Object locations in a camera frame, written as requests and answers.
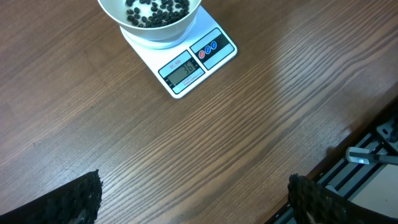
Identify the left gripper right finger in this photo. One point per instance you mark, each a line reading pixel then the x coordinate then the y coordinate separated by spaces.
pixel 313 203

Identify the white digital kitchen scale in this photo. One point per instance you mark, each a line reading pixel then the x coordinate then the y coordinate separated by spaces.
pixel 183 64

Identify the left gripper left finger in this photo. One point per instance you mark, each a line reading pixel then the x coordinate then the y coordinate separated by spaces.
pixel 75 202

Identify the grey clip on rail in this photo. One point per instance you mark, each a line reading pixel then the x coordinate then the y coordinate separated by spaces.
pixel 363 156

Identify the black beans in bowl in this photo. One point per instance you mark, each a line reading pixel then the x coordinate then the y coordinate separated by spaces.
pixel 153 14

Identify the white bowl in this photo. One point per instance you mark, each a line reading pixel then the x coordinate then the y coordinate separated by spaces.
pixel 116 10

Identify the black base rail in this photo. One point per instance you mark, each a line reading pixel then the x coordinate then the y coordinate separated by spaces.
pixel 371 186

